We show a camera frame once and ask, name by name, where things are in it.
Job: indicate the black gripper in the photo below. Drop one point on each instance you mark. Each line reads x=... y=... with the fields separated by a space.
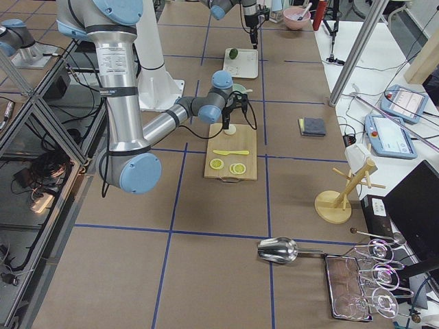
x=226 y=113
x=250 y=20

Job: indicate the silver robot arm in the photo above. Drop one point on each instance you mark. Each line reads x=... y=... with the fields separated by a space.
x=112 y=26
x=219 y=9

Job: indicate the light green bowl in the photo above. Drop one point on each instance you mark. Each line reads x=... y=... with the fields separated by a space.
x=239 y=89

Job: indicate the pink bowl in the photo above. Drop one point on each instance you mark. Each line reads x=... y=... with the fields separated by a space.
x=294 y=18

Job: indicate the bamboo cutting board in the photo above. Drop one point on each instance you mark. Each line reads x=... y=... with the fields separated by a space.
x=245 y=138

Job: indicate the green avocado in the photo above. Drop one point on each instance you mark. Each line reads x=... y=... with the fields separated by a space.
x=233 y=53

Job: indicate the white bear tray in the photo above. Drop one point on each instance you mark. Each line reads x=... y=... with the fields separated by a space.
x=244 y=66

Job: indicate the yellow plastic knife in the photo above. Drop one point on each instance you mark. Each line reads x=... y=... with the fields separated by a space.
x=232 y=152

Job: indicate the lemon slice upper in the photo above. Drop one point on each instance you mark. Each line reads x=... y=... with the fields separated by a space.
x=216 y=164

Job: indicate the black tripod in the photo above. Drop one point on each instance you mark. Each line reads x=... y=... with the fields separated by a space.
x=331 y=22

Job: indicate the grey and yellow cloth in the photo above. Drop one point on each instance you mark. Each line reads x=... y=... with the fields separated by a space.
x=311 y=126

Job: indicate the wooden mug tree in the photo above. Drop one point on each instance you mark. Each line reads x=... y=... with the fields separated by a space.
x=334 y=207

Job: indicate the steel scoop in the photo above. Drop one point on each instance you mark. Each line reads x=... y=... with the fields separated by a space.
x=283 y=250

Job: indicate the near teach pendant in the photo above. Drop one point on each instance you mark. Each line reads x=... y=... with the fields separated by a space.
x=388 y=138

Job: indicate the teach pendant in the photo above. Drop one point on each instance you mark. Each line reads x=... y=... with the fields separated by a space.
x=405 y=103
x=388 y=138

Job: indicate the far teach pendant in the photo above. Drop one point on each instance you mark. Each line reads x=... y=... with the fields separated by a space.
x=405 y=103

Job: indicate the black box with label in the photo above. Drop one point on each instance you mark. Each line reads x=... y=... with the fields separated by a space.
x=377 y=219

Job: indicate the wine glass rear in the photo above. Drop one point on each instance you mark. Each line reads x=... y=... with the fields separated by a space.
x=379 y=251

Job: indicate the wine glass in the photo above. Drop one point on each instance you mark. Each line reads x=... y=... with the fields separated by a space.
x=384 y=303
x=379 y=251
x=386 y=277

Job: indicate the black monitor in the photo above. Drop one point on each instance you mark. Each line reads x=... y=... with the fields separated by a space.
x=413 y=207

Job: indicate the dark tray with glasses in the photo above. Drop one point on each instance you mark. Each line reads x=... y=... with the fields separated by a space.
x=342 y=274

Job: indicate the wine glass middle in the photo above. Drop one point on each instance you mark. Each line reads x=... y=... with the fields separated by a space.
x=386 y=277

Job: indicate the wine glass front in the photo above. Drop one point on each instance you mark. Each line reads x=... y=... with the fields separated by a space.
x=384 y=303

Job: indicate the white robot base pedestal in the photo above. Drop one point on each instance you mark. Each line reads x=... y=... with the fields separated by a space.
x=158 y=91

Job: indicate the aluminium frame post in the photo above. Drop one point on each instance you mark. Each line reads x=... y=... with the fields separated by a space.
x=359 y=45

